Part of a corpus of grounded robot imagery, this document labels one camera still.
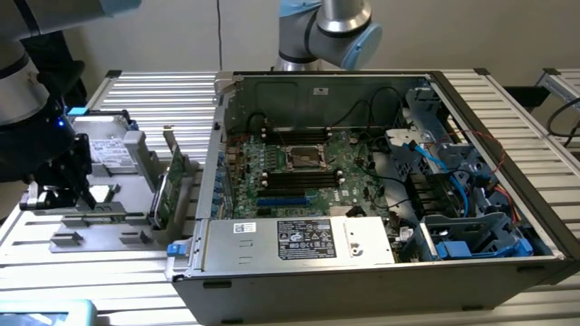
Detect thick black cable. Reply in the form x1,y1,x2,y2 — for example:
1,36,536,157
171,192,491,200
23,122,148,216
544,96,580,149

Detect light blue flat wire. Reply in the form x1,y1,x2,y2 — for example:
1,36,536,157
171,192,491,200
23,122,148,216
409,141,451,175

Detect black open PC case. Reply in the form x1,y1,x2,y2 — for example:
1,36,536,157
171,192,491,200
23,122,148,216
163,69,580,322

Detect long black looped wire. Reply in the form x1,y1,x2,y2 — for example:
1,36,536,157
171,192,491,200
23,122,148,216
335,86,405,132

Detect teal plastic device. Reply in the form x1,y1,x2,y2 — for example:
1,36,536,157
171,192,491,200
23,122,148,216
0,298,99,326

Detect green RAM stick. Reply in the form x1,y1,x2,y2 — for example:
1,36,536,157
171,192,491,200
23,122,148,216
75,209,152,219

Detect silver CPU chip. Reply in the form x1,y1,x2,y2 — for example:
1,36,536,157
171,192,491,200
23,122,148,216
88,185,120,204

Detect thin red wire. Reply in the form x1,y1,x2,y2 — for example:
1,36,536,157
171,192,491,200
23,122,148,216
432,131,509,179

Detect black RAM slot bank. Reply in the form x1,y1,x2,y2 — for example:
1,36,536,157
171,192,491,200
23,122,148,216
260,126,332,144
260,170,344,188

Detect short black wire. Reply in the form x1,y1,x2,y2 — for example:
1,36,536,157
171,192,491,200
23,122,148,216
245,112,269,134

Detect thin black wall cable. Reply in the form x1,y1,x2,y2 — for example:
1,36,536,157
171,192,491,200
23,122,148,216
216,0,225,72

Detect blue round wire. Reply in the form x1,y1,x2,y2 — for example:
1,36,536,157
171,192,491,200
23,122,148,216
445,169,477,220

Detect blue plastic disk bay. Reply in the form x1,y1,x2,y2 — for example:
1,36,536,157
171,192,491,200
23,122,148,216
419,211,533,262

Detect blue case latch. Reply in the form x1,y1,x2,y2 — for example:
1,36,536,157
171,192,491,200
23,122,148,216
165,241,188,258

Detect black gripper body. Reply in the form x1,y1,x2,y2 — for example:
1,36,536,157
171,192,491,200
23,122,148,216
0,115,92,187

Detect black expansion slot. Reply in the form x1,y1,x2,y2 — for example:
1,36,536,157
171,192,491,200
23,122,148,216
256,189,308,199

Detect green graphics card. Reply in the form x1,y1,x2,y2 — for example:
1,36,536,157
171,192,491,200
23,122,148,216
151,124,192,232

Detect grey parts rack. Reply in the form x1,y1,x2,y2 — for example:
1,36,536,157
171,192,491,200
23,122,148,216
47,110,203,255

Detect metal CPU socket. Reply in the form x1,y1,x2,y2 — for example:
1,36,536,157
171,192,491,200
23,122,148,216
275,143,335,171

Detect grey metal disk bay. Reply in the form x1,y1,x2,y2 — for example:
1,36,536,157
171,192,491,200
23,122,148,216
384,86,472,174

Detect silver power supply unit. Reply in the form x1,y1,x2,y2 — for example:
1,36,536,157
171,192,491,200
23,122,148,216
197,216,396,273

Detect silver hard disk blue caddy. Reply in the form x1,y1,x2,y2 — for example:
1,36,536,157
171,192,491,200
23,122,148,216
65,107,140,173

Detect blue expansion slot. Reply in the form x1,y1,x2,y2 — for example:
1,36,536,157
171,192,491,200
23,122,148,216
256,198,311,207

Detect metal slat side table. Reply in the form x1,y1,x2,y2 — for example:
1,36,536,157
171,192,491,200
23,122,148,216
535,67,580,113

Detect green motherboard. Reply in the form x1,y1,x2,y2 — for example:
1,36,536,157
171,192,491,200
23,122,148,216
224,130,396,222

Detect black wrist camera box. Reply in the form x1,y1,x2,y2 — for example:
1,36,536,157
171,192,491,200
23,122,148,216
44,101,79,136

